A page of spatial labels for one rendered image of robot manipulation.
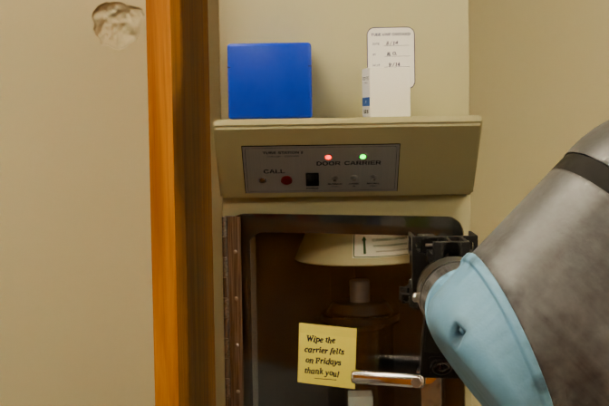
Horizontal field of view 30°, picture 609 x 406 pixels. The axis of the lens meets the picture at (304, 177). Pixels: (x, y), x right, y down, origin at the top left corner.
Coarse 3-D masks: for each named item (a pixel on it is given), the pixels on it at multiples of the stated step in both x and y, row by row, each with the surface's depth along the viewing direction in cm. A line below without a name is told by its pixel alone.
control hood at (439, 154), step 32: (224, 128) 135; (256, 128) 135; (288, 128) 135; (320, 128) 135; (352, 128) 135; (384, 128) 135; (416, 128) 135; (448, 128) 135; (480, 128) 135; (224, 160) 139; (416, 160) 139; (448, 160) 139; (224, 192) 143; (320, 192) 143; (352, 192) 143; (384, 192) 143; (416, 192) 143; (448, 192) 144
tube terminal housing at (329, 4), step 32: (224, 0) 145; (256, 0) 145; (288, 0) 145; (320, 0) 145; (352, 0) 145; (384, 0) 145; (416, 0) 145; (448, 0) 145; (224, 32) 146; (256, 32) 146; (288, 32) 145; (320, 32) 145; (352, 32) 145; (416, 32) 145; (448, 32) 145; (224, 64) 146; (320, 64) 146; (352, 64) 146; (416, 64) 146; (448, 64) 145; (224, 96) 146; (320, 96) 146; (352, 96) 146; (416, 96) 146; (448, 96) 146
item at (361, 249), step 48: (288, 240) 143; (336, 240) 141; (384, 240) 138; (288, 288) 143; (336, 288) 141; (384, 288) 139; (288, 336) 144; (384, 336) 139; (288, 384) 144; (432, 384) 137
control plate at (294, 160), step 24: (336, 144) 137; (360, 144) 137; (384, 144) 137; (264, 168) 140; (288, 168) 140; (312, 168) 140; (336, 168) 140; (360, 168) 140; (384, 168) 140; (264, 192) 143; (288, 192) 143
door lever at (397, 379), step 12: (360, 372) 135; (372, 372) 135; (384, 372) 134; (396, 372) 134; (408, 372) 134; (372, 384) 135; (384, 384) 134; (396, 384) 134; (408, 384) 133; (420, 384) 133
